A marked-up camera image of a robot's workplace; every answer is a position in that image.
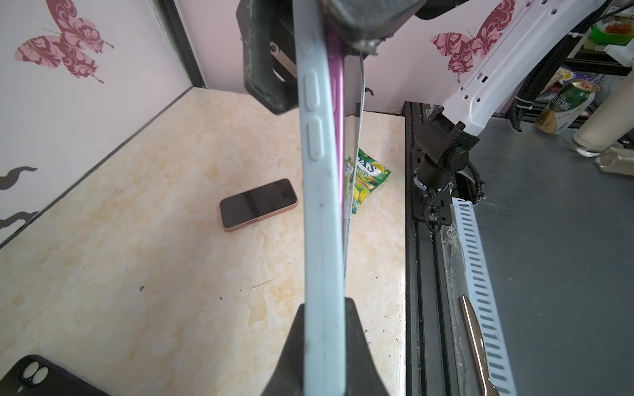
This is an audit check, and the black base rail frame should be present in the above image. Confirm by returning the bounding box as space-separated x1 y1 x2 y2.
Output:
403 102 459 395

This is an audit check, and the green yellow candy bag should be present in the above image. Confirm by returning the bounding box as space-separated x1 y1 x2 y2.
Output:
344 148 391 214

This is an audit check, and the wooden knife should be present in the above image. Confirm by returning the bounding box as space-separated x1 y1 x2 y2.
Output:
459 295 500 396

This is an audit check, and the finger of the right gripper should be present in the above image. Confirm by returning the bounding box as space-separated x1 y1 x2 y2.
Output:
236 0 298 115
321 0 426 54

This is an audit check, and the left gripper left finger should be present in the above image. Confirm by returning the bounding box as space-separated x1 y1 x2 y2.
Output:
261 304 305 396

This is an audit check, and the white perforated cable tray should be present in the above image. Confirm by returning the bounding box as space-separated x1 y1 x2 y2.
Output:
452 198 517 395

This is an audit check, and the black phone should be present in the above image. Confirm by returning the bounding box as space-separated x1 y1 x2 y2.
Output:
220 178 298 231
292 1 365 395

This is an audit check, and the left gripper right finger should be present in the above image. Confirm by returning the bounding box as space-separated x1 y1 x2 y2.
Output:
345 297 388 396

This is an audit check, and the black phone case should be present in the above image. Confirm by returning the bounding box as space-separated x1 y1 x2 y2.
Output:
1 355 108 396

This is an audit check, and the green drink can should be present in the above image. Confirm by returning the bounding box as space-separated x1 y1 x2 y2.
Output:
535 79 600 135

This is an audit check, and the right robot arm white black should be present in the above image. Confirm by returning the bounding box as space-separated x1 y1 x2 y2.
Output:
236 1 603 186

